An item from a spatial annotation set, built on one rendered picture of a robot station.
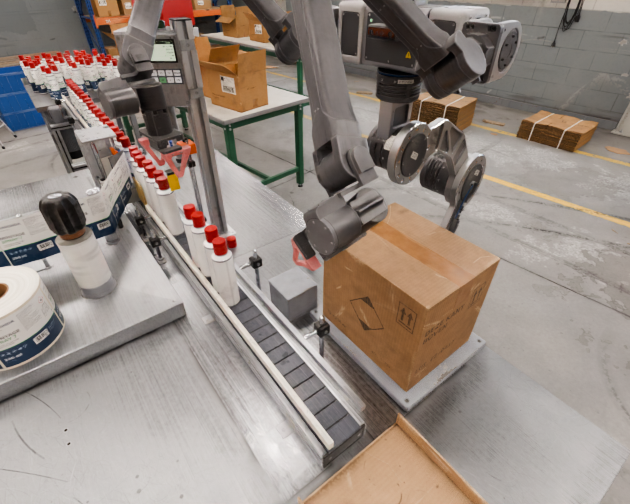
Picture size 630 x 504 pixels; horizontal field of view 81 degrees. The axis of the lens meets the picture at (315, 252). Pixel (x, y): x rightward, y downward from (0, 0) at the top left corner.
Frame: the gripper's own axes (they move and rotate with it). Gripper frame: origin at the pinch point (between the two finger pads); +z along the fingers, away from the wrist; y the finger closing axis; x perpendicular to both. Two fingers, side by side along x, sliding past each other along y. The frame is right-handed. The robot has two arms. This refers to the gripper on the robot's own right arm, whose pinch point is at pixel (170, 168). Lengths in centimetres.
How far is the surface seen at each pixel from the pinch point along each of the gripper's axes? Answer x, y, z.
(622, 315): 195, 105, 124
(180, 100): 15.1, -18.2, -9.6
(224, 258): -1.0, 20.6, 16.7
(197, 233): 0.1, 6.0, 17.0
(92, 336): -32.2, 4.7, 32.6
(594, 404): 121, 110, 123
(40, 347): -42, 2, 31
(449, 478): 4, 83, 38
